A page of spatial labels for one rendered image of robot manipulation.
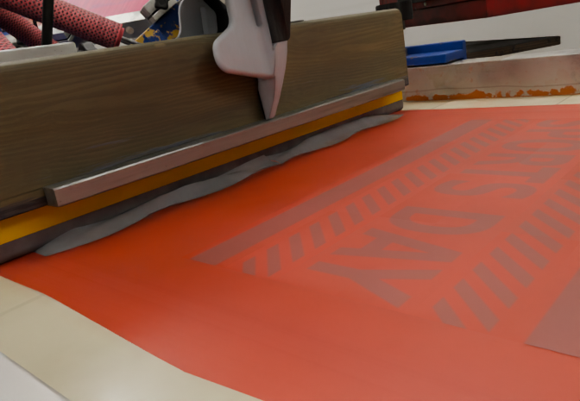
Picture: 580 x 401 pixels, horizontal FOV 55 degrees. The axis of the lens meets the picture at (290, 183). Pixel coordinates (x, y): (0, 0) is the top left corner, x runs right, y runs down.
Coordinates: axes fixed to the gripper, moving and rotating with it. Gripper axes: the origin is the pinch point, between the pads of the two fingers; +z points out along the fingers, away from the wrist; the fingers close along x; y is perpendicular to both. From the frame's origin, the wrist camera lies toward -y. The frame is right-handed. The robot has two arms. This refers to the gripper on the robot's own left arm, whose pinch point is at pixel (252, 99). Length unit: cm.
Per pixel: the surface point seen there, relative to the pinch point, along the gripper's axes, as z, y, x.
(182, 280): 4.7, 17.0, 11.9
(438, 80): 3.0, -25.0, 2.1
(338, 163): 4.9, -0.6, 6.9
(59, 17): -13, -23, -70
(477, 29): 8, -200, -70
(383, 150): 4.9, -4.3, 8.2
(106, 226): 4.4, 14.6, 1.7
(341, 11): -9, -200, -138
